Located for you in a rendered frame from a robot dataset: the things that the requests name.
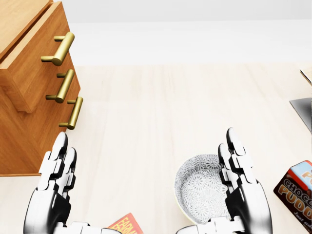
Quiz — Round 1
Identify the wooden cabinet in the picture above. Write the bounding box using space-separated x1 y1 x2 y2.
0 0 82 176

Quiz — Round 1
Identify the small brass drawer handle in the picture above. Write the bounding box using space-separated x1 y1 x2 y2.
58 97 84 130

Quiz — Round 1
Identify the red printed food box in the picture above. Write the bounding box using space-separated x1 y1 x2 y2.
107 213 144 234

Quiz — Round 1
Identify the large brass drawer handle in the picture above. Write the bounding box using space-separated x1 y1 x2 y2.
40 32 76 66

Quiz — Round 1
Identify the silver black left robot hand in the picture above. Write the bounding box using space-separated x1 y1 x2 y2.
23 131 123 234

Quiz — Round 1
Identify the brown chocolate pudding box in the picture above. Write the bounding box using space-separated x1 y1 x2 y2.
273 160 312 232

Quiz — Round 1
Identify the pale printed box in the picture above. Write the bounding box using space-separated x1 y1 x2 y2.
299 68 312 86

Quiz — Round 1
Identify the medium brass drawer handle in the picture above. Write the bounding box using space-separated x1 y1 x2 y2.
45 69 76 104

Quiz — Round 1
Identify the patterned black white bowl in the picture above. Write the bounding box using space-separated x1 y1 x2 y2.
174 154 235 225

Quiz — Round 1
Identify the flat grey plate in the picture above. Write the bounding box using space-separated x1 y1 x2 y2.
289 97 312 135

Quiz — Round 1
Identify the wooden drawer with small handle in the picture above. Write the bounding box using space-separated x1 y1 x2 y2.
23 89 82 137

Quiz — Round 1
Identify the wooden drawer with large handle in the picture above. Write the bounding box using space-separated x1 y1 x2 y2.
0 1 76 114

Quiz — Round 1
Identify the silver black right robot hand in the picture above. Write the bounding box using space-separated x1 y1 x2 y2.
175 127 273 234

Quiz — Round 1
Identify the wooden drawer with medium handle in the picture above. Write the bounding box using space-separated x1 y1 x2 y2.
31 54 81 115

